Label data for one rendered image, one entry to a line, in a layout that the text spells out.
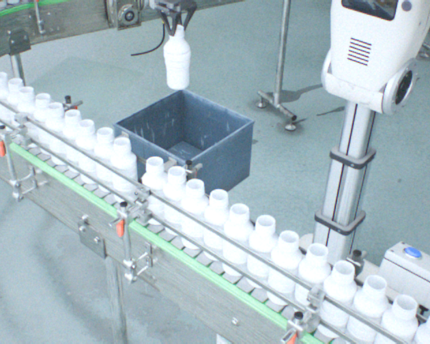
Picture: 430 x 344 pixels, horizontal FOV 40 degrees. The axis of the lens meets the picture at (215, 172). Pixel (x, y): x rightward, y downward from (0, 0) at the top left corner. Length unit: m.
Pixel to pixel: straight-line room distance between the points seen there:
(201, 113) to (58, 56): 2.61
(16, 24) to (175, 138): 0.91
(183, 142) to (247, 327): 0.99
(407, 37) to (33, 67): 3.25
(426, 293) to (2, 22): 1.97
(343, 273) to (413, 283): 0.15
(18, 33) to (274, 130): 1.65
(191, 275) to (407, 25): 0.77
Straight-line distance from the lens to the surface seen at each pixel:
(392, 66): 1.54
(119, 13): 2.66
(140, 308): 2.51
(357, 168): 1.75
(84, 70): 4.26
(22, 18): 2.64
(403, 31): 1.49
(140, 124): 1.92
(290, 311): 1.21
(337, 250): 1.95
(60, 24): 2.71
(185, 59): 1.54
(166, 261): 1.36
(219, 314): 1.33
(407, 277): 1.20
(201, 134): 2.04
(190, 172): 1.38
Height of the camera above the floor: 1.92
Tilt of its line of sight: 37 degrees down
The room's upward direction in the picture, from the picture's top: 2 degrees clockwise
